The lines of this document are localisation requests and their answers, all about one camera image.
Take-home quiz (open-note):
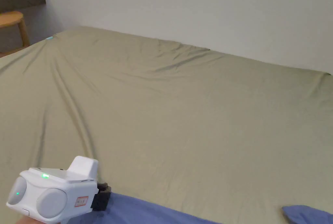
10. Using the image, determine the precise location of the wooden stool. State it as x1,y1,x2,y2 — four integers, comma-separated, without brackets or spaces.
0,10,31,55

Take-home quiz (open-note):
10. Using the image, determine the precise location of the person's left hand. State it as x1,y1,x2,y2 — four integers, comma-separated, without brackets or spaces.
14,215,63,224

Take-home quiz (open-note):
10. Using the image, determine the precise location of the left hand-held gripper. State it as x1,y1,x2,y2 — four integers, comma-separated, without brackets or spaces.
6,156,112,221

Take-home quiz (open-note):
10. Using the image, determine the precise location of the bed with beige sheet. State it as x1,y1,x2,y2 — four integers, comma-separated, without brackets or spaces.
0,26,333,224

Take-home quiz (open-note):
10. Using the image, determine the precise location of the blue shirt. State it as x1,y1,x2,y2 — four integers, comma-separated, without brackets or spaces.
58,192,333,224

